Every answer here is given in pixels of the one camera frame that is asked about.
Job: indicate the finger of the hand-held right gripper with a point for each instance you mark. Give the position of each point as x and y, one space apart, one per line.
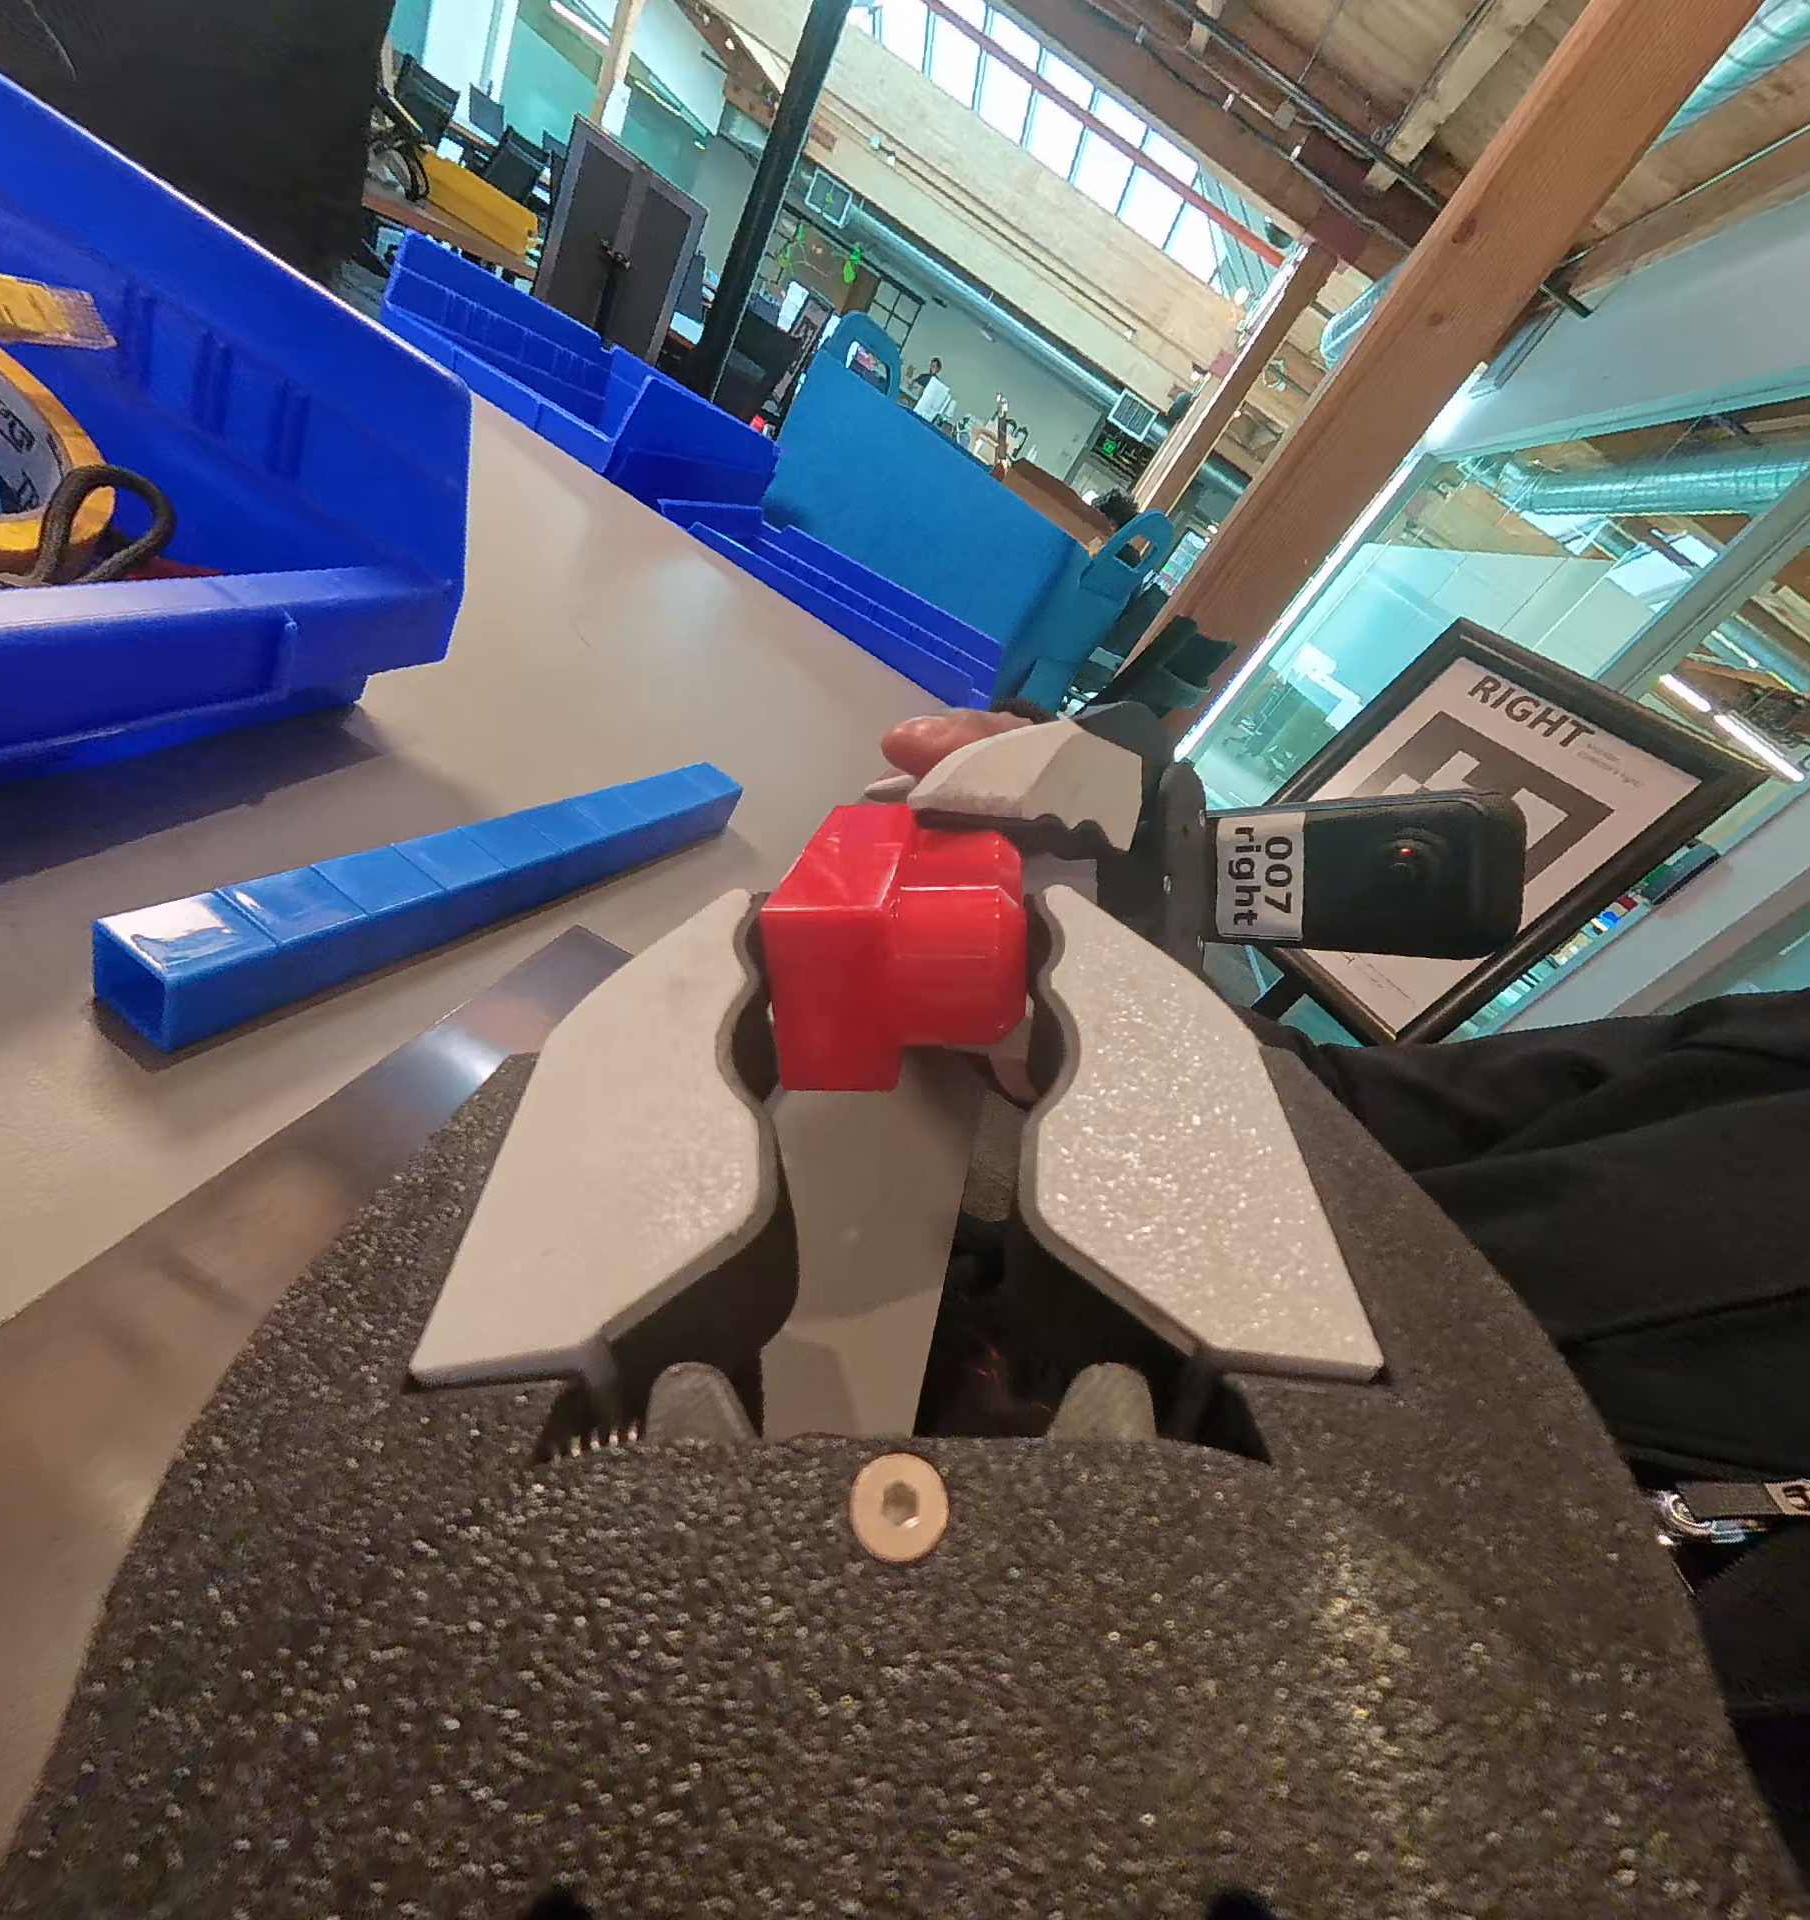
1019 773

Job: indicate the yellow blue tape roll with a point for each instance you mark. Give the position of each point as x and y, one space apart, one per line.
14 434

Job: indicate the large blue plastic bin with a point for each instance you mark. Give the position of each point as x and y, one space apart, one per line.
244 451

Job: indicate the person's black jacket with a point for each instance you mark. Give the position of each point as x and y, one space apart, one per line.
1790 1649

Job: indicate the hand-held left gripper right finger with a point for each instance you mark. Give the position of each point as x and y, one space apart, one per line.
1192 1185

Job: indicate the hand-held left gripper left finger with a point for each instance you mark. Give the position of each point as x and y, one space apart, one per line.
605 1185

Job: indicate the dark flat plate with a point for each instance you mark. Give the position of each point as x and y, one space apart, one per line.
501 1020

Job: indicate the black column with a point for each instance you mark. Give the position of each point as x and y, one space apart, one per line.
779 194

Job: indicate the black office chair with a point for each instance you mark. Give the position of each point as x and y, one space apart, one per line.
421 105
518 164

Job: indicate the red plastic block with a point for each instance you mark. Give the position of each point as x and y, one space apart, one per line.
874 959

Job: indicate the person's right hand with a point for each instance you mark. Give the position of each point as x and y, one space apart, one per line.
935 739

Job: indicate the wooden post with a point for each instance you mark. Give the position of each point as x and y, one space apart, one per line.
1445 301
1250 377

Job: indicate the yellow bin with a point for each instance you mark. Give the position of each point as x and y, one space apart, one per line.
479 203

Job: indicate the black framed marker sign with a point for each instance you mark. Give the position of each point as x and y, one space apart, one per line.
1581 752

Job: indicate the long blue square bar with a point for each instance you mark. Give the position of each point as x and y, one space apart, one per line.
426 901

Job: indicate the flat blue trays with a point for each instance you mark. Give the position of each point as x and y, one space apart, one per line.
845 601

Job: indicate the person's right forearm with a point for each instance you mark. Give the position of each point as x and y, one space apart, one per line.
1596 1170

